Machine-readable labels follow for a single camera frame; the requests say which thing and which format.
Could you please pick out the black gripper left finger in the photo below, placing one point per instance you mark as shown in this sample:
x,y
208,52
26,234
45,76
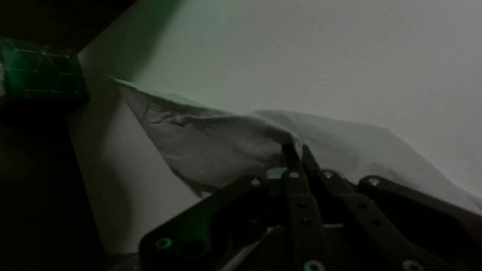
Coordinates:
x,y
301,215

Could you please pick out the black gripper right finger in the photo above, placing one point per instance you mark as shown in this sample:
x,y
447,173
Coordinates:
x,y
381,225

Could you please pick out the white cloth towel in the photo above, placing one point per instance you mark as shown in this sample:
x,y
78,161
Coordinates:
x,y
226,144

